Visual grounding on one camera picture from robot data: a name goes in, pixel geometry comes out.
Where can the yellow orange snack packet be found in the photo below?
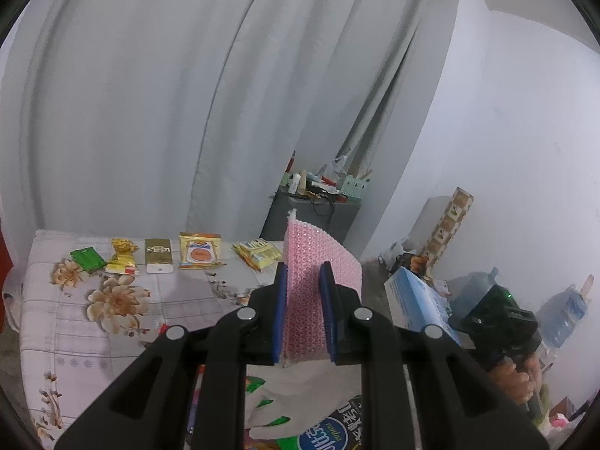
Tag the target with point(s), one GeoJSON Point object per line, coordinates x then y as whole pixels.
{"type": "Point", "coordinates": [201, 253]}

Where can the small white bottle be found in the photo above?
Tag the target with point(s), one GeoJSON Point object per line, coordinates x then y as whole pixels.
{"type": "Point", "coordinates": [295, 183]}

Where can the white work glove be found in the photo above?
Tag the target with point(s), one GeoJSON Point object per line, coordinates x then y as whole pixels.
{"type": "Point", "coordinates": [300, 384]}

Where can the green desk organizer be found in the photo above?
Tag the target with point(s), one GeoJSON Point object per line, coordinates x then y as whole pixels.
{"type": "Point", "coordinates": [352, 186]}

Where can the gold candy wrapper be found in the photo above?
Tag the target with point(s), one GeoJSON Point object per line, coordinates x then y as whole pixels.
{"type": "Point", "coordinates": [121, 258]}

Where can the blue and white box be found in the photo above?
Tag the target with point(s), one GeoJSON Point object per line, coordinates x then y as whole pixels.
{"type": "Point", "coordinates": [412, 295]}

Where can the patterned wallpaper roll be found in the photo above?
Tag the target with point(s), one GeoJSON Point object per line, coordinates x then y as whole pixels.
{"type": "Point", "coordinates": [450, 225]}

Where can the green packet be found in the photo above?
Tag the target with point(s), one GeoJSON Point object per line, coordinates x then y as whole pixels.
{"type": "Point", "coordinates": [88, 259]}

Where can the white board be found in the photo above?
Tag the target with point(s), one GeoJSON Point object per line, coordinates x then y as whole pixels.
{"type": "Point", "coordinates": [429, 220]}

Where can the white plastic bag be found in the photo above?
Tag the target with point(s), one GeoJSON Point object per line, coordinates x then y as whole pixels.
{"type": "Point", "coordinates": [391, 253]}

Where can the red and green snack bag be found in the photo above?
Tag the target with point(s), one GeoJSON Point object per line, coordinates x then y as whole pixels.
{"type": "Point", "coordinates": [287, 443]}

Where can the blue water jug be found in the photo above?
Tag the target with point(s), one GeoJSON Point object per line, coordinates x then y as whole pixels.
{"type": "Point", "coordinates": [562, 314]}
{"type": "Point", "coordinates": [471, 290]}

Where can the person's right hand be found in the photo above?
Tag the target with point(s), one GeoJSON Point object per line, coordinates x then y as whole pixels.
{"type": "Point", "coordinates": [515, 379]}

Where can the grey cabinet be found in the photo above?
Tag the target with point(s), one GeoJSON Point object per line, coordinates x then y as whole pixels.
{"type": "Point", "coordinates": [274, 220]}

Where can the pink bubble wrap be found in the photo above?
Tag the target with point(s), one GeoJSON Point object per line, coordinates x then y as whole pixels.
{"type": "Point", "coordinates": [304, 267]}

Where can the gold and white box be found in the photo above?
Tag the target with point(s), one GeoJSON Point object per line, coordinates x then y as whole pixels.
{"type": "Point", "coordinates": [158, 253]}

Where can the red bottle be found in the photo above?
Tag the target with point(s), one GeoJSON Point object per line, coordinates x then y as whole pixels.
{"type": "Point", "coordinates": [291, 161]}

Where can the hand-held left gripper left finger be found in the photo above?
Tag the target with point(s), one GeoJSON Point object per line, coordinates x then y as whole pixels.
{"type": "Point", "coordinates": [280, 309]}

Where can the white curtain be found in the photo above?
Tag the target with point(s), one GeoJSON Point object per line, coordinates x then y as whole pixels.
{"type": "Point", "coordinates": [140, 103]}

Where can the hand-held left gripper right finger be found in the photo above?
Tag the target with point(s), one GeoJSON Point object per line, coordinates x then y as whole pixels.
{"type": "Point", "coordinates": [326, 309]}

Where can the dark blue snack bag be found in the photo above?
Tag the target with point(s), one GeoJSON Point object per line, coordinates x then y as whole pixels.
{"type": "Point", "coordinates": [328, 433]}

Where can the yellow packets bundle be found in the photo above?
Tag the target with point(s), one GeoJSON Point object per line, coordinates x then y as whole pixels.
{"type": "Point", "coordinates": [258, 253]}

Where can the white patterned bag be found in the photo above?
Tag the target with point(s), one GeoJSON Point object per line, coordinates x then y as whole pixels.
{"type": "Point", "coordinates": [440, 288]}

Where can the wooden stick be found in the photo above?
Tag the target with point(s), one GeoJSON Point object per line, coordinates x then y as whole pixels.
{"type": "Point", "coordinates": [587, 287]}

